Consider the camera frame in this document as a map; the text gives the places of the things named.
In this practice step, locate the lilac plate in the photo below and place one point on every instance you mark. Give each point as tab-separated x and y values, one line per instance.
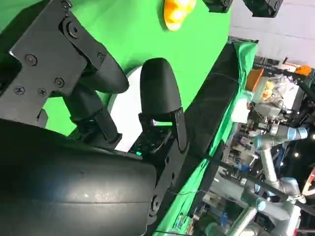
129	110

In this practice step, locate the orange storage box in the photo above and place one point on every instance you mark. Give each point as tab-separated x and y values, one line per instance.
254	79

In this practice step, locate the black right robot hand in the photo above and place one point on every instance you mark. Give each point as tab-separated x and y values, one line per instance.
73	186

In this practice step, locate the long black bar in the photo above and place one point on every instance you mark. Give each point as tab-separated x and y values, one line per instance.
261	183

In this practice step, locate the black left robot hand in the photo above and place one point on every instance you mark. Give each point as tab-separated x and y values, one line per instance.
263	7

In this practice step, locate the green table cloth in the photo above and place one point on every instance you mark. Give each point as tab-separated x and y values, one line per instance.
137	32

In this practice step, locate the black backdrop cloth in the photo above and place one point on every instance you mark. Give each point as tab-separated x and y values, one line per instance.
211	103

